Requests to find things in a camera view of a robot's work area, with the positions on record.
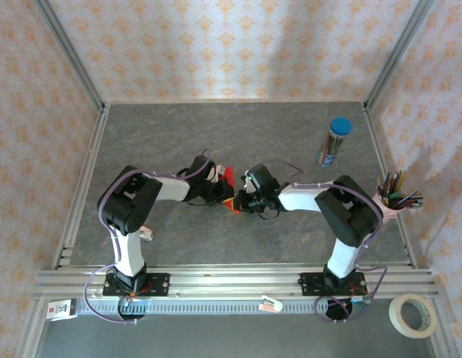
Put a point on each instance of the aluminium side rail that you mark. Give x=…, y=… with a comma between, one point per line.
x=383, y=168
x=83, y=179

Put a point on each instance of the aluminium frame rail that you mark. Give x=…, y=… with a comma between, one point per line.
x=234, y=283

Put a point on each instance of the aluminium frame post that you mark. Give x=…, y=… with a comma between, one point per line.
x=398, y=56
x=71, y=56

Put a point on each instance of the masking tape roll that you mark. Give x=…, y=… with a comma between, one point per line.
x=395, y=317

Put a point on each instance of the pink stapler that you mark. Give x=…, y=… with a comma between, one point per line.
x=147, y=234
x=270, y=306

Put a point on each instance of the white label card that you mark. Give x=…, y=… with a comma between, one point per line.
x=61, y=309

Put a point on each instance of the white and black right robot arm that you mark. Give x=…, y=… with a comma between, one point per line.
x=302, y=197

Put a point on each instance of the pink cup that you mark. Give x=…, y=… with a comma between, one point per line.
x=390, y=213

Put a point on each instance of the clear pencil tube, blue lid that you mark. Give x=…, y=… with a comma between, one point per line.
x=333, y=145

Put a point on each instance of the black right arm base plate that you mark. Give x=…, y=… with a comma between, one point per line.
x=309, y=284

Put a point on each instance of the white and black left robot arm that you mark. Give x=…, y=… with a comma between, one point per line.
x=171, y=188

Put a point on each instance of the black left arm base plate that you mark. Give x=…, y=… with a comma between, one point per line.
x=158, y=283

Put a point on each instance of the bunch of coloured pencils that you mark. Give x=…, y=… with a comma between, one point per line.
x=393, y=184

